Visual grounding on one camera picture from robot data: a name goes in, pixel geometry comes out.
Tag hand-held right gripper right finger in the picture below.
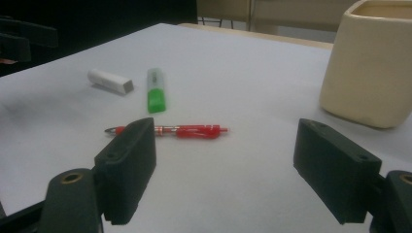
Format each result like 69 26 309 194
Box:
292 117 384 225

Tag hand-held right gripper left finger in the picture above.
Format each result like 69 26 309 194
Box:
93 116 157 226

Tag green highlighter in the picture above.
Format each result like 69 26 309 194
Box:
146 67 168 115

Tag red pen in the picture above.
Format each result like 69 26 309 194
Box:
104 124 230 140

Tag white eraser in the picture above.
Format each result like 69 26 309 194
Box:
86 68 135 96

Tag cream square pen holder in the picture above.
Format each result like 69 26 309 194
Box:
319 0 412 130

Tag dark curtain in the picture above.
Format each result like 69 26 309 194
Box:
0 0 198 78

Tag wooden table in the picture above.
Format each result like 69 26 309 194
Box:
177 22 334 51

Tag beige wooden shelf unit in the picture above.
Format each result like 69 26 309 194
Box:
196 0 361 37

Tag thin black metal leg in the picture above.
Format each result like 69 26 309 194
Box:
197 17 235 29

